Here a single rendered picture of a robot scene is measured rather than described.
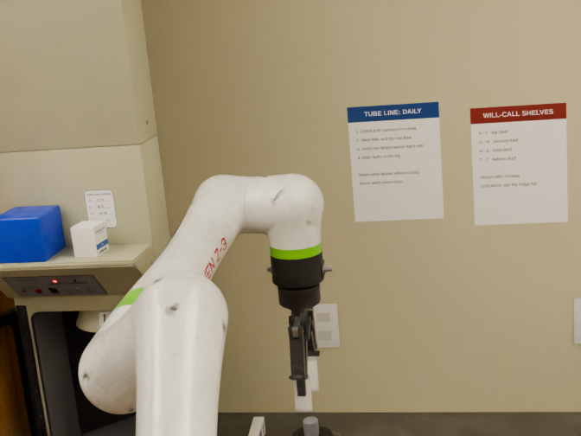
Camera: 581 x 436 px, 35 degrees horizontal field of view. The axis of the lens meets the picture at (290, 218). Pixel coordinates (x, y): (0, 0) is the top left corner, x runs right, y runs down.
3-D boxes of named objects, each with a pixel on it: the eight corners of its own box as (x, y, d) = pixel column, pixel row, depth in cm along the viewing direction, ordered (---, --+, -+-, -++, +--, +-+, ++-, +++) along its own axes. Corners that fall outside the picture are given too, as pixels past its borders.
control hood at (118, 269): (12, 294, 195) (4, 248, 192) (160, 290, 188) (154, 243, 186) (-15, 314, 184) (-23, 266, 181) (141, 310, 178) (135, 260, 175)
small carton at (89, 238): (86, 249, 186) (82, 221, 184) (109, 249, 184) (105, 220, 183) (74, 257, 181) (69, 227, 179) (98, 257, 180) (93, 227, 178)
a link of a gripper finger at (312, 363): (300, 357, 174) (300, 355, 174) (303, 392, 175) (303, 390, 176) (316, 357, 173) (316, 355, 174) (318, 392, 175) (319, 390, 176)
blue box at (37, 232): (21, 249, 191) (14, 206, 188) (67, 247, 189) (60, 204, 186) (-3, 264, 181) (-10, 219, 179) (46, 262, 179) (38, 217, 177)
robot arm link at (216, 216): (199, 345, 144) (181, 288, 138) (133, 341, 147) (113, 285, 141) (270, 214, 172) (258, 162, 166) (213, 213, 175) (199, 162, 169)
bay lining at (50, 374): (96, 413, 227) (75, 275, 218) (198, 413, 222) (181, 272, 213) (54, 464, 204) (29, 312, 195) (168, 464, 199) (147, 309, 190)
